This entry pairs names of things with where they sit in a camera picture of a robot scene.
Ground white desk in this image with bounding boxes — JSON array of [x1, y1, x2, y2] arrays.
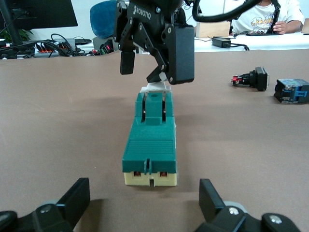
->
[[193, 33, 309, 53]]

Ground blue chair back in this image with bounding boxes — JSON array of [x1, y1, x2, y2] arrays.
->
[[89, 0, 118, 39]]

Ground person in white shirt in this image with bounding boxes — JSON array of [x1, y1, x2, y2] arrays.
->
[[230, 0, 305, 36]]

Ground black power adapter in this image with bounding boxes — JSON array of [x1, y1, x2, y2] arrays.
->
[[211, 36, 232, 48]]

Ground green push button blue block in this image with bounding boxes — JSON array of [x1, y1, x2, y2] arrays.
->
[[273, 78, 309, 104]]

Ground black articulated desk stand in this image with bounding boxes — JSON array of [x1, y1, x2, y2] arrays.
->
[[245, 0, 282, 36]]

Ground black square button red terminals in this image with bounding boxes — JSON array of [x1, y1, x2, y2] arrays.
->
[[229, 66, 269, 92]]

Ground light wooden box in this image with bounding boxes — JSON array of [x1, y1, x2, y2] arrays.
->
[[196, 21, 230, 39]]

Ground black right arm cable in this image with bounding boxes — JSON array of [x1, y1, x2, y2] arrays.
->
[[192, 0, 263, 23]]

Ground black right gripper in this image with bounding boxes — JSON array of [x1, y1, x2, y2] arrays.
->
[[113, 0, 195, 86]]

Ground black computer monitor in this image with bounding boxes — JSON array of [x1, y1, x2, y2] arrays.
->
[[0, 0, 78, 45]]

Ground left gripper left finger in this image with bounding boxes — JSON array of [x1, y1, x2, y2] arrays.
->
[[0, 177, 91, 232]]

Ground green plant leaves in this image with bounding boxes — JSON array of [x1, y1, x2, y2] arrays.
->
[[0, 28, 34, 42]]

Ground white power strip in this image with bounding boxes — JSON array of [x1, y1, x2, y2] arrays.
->
[[35, 42, 73, 54]]

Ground green load switch cream base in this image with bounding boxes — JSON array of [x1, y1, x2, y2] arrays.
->
[[121, 81, 179, 187]]

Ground black cable tangle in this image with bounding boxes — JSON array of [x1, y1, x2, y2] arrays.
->
[[0, 33, 94, 60]]

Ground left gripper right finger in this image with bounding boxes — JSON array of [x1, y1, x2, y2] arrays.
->
[[193, 178, 302, 232]]

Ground brown paper table cover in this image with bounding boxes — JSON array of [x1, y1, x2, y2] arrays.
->
[[0, 49, 309, 232]]

